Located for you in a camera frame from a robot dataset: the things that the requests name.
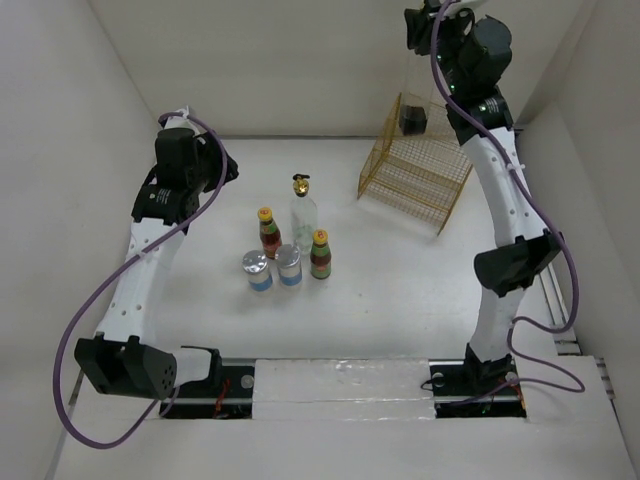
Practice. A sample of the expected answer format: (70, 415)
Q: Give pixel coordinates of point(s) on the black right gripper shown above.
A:
(420, 25)

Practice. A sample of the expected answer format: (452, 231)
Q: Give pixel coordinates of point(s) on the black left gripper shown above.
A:
(209, 147)

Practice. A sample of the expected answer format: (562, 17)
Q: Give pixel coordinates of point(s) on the glass oil bottle dark liquid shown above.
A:
(416, 95)

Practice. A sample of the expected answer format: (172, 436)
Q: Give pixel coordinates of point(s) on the clear glass oil bottle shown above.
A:
(304, 214)

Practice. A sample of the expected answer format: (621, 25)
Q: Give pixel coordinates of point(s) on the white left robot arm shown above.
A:
(122, 358)

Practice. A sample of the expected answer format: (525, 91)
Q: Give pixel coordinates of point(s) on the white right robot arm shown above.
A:
(469, 56)

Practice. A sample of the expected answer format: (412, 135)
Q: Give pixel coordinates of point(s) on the brown sauce bottle far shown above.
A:
(269, 232)

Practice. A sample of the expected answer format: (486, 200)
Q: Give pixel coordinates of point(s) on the brown sauce bottle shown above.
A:
(269, 232)
(320, 257)

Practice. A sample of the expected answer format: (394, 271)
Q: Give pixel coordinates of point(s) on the spice jar silver lid left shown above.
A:
(256, 266)

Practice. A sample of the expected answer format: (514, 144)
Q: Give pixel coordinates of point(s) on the spice jar silver lid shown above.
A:
(256, 266)
(288, 263)

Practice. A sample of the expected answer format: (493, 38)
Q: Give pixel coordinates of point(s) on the spice jar silver lid right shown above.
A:
(288, 263)

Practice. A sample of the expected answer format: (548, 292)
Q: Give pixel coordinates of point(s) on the brown sauce bottle near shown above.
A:
(320, 257)

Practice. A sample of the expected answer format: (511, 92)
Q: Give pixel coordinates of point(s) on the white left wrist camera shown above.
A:
(181, 114)

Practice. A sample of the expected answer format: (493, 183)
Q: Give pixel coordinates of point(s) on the gold wire basket rack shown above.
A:
(420, 175)

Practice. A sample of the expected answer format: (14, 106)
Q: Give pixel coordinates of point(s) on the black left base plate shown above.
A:
(229, 396)

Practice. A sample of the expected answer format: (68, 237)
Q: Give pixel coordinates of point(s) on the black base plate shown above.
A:
(458, 394)
(229, 396)

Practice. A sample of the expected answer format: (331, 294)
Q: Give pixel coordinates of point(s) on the aluminium side rail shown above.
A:
(552, 175)

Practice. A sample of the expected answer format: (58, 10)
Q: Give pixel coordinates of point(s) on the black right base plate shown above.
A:
(458, 394)

